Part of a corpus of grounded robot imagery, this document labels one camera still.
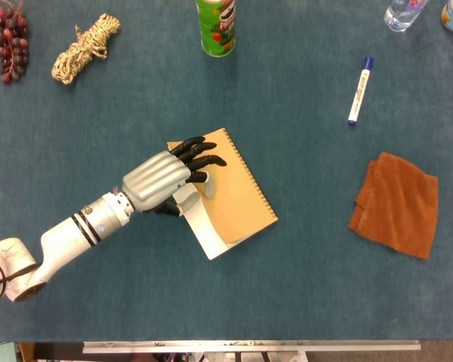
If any clear plastic water bottle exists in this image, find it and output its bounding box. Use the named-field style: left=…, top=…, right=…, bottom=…
left=384, top=0, right=430, bottom=33

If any blue felt table mat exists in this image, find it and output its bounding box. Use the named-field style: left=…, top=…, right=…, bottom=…
left=0, top=0, right=453, bottom=343

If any orange microfibre cloth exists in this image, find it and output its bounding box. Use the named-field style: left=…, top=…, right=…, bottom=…
left=347, top=152, right=439, bottom=261

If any teal box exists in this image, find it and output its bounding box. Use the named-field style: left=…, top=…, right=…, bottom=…
left=0, top=342, right=19, bottom=362

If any bunch of dark red grapes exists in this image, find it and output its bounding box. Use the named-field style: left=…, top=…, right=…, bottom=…
left=0, top=0, right=29, bottom=85

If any coiled beige braided rope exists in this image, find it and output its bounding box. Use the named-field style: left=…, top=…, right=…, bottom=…
left=51, top=13, right=122, bottom=86

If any left silver and black robot hand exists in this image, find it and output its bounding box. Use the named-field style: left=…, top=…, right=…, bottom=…
left=121, top=136, right=228, bottom=218

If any aluminium table edge rail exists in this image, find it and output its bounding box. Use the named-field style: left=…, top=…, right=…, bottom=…
left=82, top=339, right=422, bottom=354

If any blue and white marker pen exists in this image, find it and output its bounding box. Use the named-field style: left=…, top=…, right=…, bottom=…
left=347, top=56, right=375, bottom=127

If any spiral notebook with kraft cover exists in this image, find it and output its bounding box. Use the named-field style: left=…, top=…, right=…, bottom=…
left=167, top=127, right=279, bottom=262

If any green Pringles can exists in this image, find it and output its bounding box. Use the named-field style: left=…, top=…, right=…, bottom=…
left=196, top=0, right=237, bottom=58

